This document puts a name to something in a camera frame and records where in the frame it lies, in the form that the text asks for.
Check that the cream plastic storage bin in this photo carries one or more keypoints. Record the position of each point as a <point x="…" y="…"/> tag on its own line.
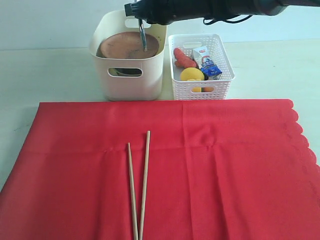
<point x="145" y="87"/>

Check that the white perforated plastic basket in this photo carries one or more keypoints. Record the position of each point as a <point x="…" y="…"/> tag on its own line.
<point x="192" y="90"/>

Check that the yellow cheese wedge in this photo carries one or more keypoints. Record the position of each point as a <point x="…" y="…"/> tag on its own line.
<point x="192" y="80"/>

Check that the stainless steel cup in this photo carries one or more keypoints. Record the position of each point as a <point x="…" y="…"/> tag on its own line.
<point x="129" y="72"/>

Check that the wooden chopstick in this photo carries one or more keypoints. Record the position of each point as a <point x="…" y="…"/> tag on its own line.
<point x="144" y="185"/>
<point x="132" y="194"/>

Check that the silver metal knife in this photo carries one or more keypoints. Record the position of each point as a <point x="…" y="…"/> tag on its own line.
<point x="142" y="35"/>

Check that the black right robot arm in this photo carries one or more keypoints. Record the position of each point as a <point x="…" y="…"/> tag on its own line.
<point x="223" y="10"/>

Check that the brown wooden plate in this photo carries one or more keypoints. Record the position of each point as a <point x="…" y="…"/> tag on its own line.
<point x="128" y="45"/>

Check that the red table cloth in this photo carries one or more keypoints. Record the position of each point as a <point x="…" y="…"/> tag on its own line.
<point x="218" y="170"/>

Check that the red sausage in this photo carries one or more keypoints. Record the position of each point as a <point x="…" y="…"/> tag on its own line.
<point x="182" y="60"/>

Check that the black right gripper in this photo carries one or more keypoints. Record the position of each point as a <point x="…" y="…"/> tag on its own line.
<point x="165" y="12"/>

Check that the white ceramic bowl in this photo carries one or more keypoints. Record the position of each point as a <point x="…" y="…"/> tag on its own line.
<point x="116" y="72"/>

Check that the yellow lemon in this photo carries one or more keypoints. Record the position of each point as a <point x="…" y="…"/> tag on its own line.
<point x="191" y="73"/>

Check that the brown egg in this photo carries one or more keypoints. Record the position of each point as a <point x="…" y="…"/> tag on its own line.
<point x="208" y="89"/>

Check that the blue white milk carton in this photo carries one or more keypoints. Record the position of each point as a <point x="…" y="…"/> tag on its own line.
<point x="205" y="63"/>

